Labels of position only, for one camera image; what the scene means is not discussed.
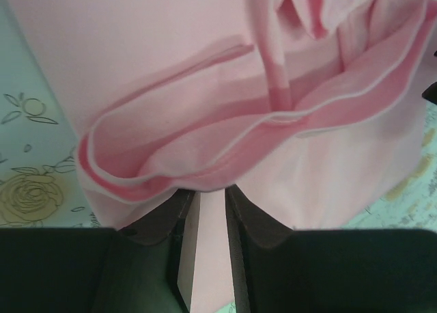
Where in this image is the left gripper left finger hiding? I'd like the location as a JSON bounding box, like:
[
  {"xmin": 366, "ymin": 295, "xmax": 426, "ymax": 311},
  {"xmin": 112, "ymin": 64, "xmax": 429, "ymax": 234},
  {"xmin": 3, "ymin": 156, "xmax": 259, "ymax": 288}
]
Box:
[{"xmin": 1, "ymin": 189, "xmax": 195, "ymax": 312}]

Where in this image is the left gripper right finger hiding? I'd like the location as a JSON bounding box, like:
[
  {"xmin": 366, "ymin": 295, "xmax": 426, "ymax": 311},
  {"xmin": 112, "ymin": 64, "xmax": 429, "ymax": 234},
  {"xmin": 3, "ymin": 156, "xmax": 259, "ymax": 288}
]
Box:
[{"xmin": 225, "ymin": 186, "xmax": 436, "ymax": 312}]

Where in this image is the pink t shirt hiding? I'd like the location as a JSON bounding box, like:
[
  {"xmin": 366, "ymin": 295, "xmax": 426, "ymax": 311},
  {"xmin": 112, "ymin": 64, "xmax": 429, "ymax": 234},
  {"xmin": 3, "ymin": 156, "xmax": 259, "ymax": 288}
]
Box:
[{"xmin": 0, "ymin": 0, "xmax": 437, "ymax": 313}]

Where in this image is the floral table mat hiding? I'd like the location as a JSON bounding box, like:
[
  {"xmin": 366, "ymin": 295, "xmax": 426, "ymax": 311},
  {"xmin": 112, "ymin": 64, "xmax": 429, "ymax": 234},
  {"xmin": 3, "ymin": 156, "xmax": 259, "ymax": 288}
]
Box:
[{"xmin": 0, "ymin": 0, "xmax": 437, "ymax": 313}]

